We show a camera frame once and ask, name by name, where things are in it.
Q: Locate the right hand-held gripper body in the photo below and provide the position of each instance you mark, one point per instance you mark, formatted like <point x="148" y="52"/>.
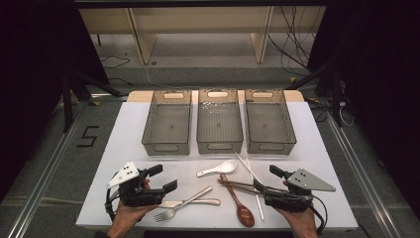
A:
<point x="305" y="181"/>

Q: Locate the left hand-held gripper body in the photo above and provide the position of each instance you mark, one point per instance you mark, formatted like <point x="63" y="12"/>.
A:
<point x="127" y="175"/>

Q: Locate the metal fork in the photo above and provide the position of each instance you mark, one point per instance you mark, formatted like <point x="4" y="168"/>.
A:
<point x="171" y="213"/>

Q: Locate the brown wooden spoon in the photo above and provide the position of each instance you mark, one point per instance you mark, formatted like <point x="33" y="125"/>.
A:
<point x="245" y="216"/>

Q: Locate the metal table knife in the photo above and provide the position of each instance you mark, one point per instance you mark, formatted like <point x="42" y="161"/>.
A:
<point x="208" y="201"/>

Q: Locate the white ceramic spoon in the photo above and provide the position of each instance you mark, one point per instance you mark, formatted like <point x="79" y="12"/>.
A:
<point x="226" y="166"/>

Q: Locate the smoky clear plastic bin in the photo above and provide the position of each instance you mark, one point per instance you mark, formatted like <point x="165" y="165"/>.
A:
<point x="168" y="125"/>
<point x="219" y="127"/>
<point x="270" y="127"/>

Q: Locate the person's left hand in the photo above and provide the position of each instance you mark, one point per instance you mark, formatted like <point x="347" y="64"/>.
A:
<point x="130" y="215"/>

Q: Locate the person's right hand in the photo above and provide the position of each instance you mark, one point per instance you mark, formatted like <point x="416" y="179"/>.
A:
<point x="302" y="223"/>

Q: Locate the white table cover sheet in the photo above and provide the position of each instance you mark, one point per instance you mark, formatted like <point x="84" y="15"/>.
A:
<point x="132" y="139"/>

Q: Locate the black metal stand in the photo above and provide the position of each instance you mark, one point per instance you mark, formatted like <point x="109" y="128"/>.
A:
<point x="336" y="99"/>

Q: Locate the black tripod stand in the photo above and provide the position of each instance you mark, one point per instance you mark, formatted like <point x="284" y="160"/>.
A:
<point x="67" y="105"/>

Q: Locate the black curtain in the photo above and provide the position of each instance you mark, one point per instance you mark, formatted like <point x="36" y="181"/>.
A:
<point x="389" y="99"/>
<point x="33" y="82"/>

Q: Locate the light wooden desk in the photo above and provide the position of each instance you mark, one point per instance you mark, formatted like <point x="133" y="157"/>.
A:
<point x="198" y="20"/>

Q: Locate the metal floor rail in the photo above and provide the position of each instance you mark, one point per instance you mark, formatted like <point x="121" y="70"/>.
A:
<point x="363" y="172"/>
<point x="43" y="185"/>

